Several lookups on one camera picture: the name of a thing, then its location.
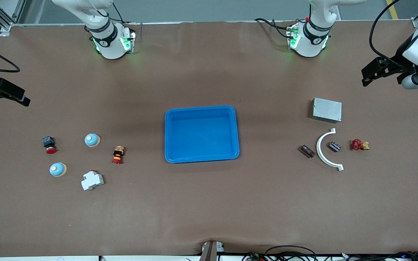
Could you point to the white circuit breaker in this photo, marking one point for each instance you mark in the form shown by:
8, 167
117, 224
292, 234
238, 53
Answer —
92, 180

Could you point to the blue plastic tray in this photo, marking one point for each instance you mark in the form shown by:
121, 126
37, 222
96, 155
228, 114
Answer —
201, 134

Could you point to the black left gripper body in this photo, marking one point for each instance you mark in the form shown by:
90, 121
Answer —
398, 58

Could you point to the black switch with red mushroom button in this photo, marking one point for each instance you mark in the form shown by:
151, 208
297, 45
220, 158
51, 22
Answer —
49, 144

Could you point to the silver metal power supply box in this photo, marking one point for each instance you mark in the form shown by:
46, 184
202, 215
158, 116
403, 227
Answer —
327, 110

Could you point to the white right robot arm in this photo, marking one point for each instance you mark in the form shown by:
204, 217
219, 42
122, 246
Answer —
109, 40

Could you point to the brass valve with red handwheel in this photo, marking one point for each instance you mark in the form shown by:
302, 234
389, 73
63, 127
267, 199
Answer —
356, 144

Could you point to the orange and red push button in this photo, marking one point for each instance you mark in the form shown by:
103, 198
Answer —
118, 154

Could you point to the black striped capacitor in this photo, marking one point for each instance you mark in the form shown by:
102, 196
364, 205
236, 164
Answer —
335, 146

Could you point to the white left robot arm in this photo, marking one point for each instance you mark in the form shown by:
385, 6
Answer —
312, 40

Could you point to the white curved plastic bracket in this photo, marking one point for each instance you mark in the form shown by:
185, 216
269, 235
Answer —
321, 154

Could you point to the blue bell with orange button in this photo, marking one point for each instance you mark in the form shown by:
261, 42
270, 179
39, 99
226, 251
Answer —
92, 140

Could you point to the blue bell with white button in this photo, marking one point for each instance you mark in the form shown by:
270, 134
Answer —
58, 169

